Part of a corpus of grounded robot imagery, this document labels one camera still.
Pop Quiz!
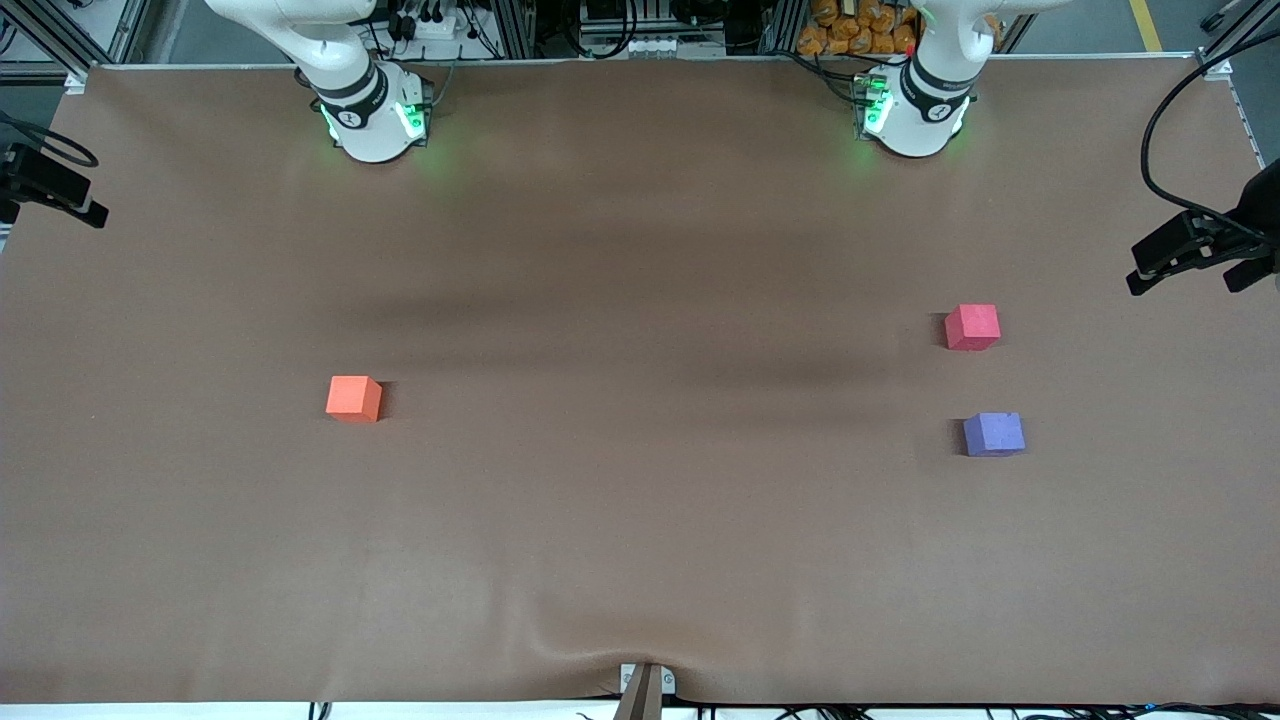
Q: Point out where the white power strip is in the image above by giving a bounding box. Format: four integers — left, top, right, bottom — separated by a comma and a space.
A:
398, 8, 477, 43

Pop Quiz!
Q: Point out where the purple foam block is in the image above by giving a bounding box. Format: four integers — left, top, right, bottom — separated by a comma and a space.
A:
963, 411, 1026, 458

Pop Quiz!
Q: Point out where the orange foam block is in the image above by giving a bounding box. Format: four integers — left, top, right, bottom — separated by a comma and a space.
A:
325, 375, 384, 423

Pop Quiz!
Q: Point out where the red foam block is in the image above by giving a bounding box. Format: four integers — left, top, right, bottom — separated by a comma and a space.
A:
944, 304, 1001, 352

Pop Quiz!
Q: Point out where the aluminium frame post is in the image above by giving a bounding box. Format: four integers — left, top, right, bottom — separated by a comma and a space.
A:
765, 0, 807, 56
490, 0, 537, 59

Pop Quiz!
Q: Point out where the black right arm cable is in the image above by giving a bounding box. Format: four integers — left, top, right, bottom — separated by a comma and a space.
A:
0, 108, 99, 169

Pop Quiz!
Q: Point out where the large table cover mat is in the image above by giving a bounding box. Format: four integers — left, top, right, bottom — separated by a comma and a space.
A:
0, 55, 1280, 706

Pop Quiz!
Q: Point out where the pile of orange items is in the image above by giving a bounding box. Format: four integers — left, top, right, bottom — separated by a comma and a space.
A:
797, 0, 919, 57

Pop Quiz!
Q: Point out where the aluminium frame profile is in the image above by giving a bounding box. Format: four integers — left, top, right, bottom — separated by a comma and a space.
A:
0, 0, 96, 81
1195, 0, 1280, 76

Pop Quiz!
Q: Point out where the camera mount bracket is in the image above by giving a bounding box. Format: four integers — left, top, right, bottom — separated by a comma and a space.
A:
615, 662, 678, 720

